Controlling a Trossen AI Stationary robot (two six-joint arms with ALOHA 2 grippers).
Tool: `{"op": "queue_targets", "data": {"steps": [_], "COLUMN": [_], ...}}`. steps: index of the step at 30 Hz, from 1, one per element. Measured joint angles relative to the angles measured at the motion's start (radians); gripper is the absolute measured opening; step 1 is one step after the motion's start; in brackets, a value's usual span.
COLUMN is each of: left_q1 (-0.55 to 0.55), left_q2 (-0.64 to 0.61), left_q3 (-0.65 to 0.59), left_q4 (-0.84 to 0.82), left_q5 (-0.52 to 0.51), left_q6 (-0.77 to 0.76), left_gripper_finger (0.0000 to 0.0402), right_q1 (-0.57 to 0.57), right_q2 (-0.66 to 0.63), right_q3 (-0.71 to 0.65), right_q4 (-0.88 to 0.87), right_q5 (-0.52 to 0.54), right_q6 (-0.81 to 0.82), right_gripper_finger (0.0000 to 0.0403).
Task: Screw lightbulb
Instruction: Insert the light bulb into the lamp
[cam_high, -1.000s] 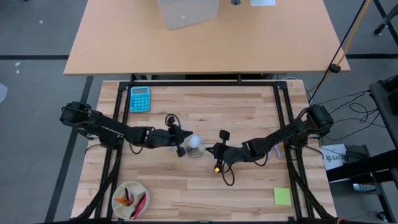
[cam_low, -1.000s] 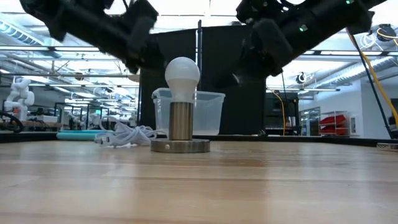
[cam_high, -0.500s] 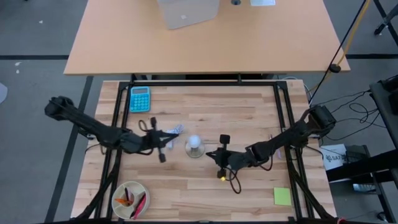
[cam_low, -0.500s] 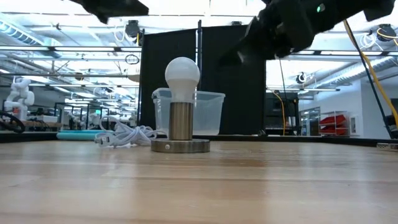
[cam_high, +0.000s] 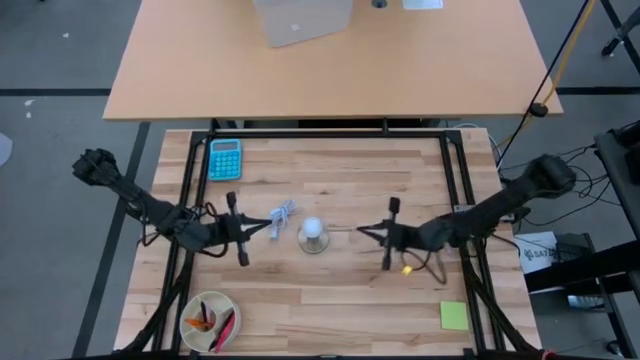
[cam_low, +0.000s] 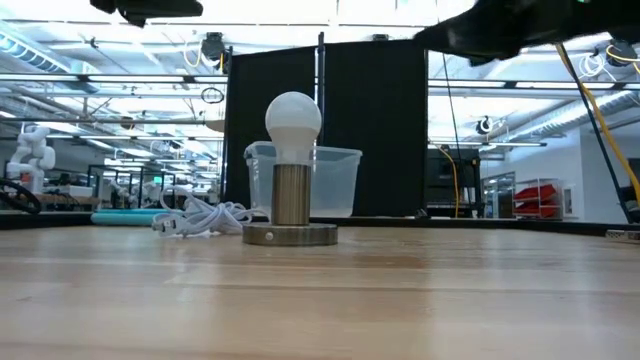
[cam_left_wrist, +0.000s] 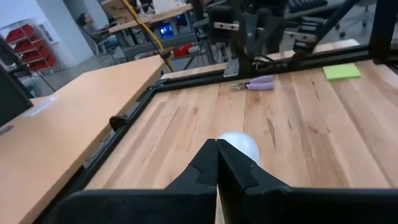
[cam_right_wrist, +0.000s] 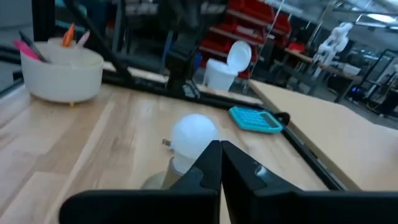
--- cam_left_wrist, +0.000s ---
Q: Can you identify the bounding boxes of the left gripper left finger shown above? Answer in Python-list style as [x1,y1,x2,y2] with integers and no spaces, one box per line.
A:
[40,139,218,224]

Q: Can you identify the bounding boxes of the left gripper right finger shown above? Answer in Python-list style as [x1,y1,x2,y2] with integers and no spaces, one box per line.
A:
[216,139,398,224]

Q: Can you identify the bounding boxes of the white lightbulb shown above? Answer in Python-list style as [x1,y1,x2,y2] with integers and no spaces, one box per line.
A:
[219,131,261,166]

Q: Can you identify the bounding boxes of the light wood desk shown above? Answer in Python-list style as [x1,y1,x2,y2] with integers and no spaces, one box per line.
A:
[0,54,175,224]

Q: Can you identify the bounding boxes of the green sticky note pad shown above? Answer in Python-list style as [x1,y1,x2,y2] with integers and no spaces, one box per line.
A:
[322,62,361,82]

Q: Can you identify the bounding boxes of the blue lit computer case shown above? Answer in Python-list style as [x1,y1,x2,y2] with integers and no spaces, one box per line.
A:
[157,21,176,40]

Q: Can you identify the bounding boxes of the white paper sheet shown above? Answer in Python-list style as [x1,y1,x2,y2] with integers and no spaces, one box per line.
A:
[23,95,58,118]

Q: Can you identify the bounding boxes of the person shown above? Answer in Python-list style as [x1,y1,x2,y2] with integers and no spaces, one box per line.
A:
[75,12,121,55]

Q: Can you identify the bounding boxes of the cardboard box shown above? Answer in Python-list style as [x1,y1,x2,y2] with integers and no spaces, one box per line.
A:
[101,0,137,24]

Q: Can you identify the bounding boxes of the black monitor panel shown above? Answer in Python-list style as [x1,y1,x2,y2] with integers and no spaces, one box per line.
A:
[0,35,34,128]

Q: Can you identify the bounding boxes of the red bin shelf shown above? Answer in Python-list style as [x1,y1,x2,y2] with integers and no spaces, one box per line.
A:
[0,22,57,73]

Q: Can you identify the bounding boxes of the purple handled pliers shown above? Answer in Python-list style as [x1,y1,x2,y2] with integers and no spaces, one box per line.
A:
[229,74,275,91]

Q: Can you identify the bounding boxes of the black aluminium table frame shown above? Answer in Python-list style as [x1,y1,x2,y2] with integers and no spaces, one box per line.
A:
[32,0,398,224]

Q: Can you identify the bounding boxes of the black cable clamp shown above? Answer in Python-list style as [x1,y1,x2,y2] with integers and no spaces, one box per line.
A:
[159,51,174,63]

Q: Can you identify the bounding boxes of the yellow cable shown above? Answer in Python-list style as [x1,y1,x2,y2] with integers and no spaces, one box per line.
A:
[119,0,175,73]

